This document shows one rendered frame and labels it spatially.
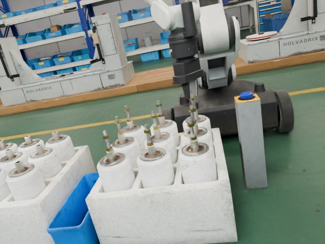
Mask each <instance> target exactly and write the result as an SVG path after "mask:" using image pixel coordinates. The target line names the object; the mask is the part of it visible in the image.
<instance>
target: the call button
mask: <svg viewBox="0 0 325 244"><path fill-rule="evenodd" d="M252 96H253V93H252V92H251V91H246V92H242V93H241V94H240V97H241V99H250V98H252Z"/></svg>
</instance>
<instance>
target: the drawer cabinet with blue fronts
mask: <svg viewBox="0 0 325 244"><path fill-rule="evenodd" d="M256 7H257V20H258V32H259V33H263V32H264V25H263V20H262V18H263V17H265V14H271V15H279V14H282V0H257V1H256ZM252 17H253V26H255V21H254V9H253V7H252Z"/></svg>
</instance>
